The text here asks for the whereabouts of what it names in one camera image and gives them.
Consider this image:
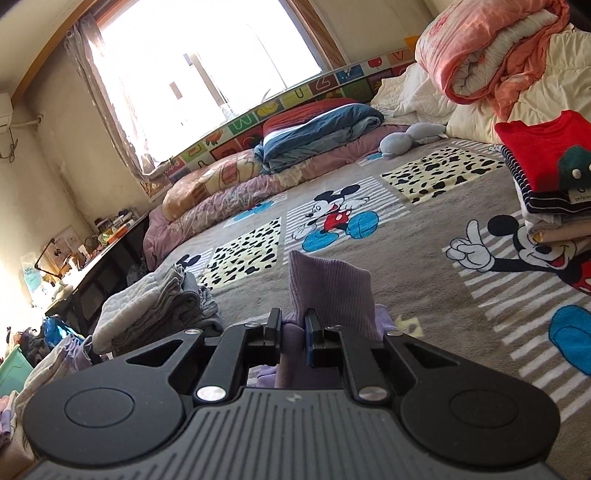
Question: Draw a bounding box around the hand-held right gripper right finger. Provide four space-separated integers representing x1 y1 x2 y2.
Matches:
304 308 458 403

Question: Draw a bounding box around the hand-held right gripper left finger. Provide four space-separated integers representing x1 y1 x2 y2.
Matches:
124 307 283 405

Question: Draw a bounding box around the purple ribbed garment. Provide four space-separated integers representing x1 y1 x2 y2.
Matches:
247 249 402 391

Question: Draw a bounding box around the stack of grey folded clothes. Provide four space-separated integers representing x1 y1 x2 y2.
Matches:
92 265 222 358

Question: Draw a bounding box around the pile of loose clothes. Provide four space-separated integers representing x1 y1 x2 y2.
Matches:
0 316 100 480

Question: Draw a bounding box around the cartoon printed blanket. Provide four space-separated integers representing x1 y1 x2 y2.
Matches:
152 136 591 467

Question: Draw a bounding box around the pink floral quilt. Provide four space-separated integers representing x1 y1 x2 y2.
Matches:
143 122 448 273

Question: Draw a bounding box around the peach cartoon blanket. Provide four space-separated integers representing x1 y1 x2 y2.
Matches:
161 150 269 221

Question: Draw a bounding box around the dark desk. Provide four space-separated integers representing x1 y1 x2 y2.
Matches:
44 215 153 337

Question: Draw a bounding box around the desk clutter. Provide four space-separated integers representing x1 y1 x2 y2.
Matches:
83 210 139 259

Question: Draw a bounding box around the colourful alphabet foam mat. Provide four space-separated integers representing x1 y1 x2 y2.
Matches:
141 46 419 201

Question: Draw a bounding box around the blue folded quilt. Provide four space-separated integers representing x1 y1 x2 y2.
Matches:
254 104 386 175

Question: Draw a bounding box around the grey plush toy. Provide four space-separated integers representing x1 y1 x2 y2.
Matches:
379 122 448 160

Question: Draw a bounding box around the red pillow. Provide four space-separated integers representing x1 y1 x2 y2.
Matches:
262 98 361 139

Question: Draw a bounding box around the black desk lamp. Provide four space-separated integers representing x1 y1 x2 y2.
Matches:
34 237 75 282

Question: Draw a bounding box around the green plastic bin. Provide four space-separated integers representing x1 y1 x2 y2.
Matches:
0 344 35 398

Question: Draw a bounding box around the white cream quilt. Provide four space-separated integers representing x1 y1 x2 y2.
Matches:
369 25 591 148

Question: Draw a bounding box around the grey folded garment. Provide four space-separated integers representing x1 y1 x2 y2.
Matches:
517 185 591 232

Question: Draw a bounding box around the black striped folded garment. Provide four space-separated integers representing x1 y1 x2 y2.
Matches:
501 145 591 215

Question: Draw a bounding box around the beige folded garment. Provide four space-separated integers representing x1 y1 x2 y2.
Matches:
526 215 591 246

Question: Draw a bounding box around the sheer curtain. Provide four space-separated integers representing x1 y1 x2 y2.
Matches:
65 7 160 178

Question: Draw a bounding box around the window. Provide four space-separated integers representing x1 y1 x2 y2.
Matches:
78 0 347 162

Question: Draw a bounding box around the red knit sweater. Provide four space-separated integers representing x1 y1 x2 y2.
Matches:
495 110 591 195

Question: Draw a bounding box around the orange pink rolled quilt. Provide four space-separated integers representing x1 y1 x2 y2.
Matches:
414 0 573 121

